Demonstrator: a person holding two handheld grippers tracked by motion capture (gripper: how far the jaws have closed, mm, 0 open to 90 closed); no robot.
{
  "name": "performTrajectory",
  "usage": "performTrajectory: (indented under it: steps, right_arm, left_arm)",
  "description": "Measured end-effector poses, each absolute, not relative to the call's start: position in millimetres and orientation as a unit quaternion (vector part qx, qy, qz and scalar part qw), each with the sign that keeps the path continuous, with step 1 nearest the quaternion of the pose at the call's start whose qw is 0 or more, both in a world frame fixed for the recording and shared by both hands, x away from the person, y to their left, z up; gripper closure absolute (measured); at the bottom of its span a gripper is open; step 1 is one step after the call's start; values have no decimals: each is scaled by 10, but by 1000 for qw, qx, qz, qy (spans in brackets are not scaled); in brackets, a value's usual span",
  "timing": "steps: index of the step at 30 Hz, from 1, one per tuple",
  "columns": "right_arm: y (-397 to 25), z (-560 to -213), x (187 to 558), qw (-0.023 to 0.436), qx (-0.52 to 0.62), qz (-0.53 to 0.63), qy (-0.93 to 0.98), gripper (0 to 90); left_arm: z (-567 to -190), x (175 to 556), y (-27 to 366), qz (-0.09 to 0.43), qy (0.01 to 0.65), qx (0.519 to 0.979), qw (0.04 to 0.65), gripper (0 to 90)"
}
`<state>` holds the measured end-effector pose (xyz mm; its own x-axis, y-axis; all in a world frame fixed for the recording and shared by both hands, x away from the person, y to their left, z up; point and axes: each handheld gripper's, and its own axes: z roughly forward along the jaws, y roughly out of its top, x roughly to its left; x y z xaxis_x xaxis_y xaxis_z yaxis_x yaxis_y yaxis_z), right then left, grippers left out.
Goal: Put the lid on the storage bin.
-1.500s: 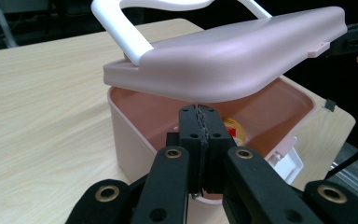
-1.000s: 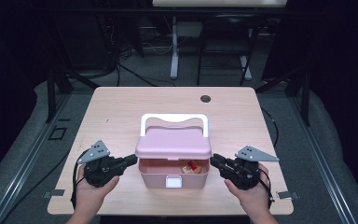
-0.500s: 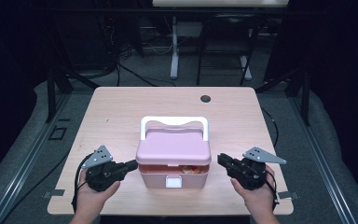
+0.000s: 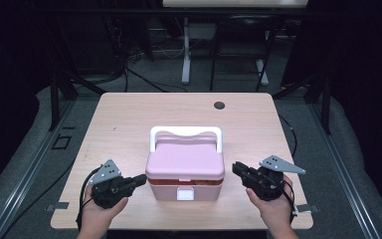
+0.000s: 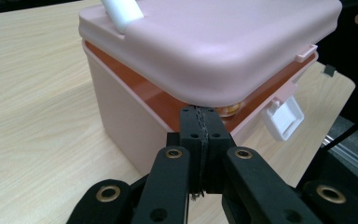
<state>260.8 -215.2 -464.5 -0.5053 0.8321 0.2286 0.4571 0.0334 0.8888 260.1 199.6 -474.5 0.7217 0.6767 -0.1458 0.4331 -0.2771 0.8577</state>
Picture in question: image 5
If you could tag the aluminium floor rail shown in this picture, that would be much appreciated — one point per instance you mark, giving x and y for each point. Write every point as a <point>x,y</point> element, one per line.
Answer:
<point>354,158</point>

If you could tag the grey tape tab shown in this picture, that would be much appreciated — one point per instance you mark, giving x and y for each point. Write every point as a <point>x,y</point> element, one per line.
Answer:
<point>329,70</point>

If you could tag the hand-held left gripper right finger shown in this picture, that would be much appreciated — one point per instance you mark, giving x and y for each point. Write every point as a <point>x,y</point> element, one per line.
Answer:
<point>216,130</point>

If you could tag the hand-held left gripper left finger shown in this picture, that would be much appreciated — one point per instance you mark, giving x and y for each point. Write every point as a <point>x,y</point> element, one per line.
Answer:
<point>189,127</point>

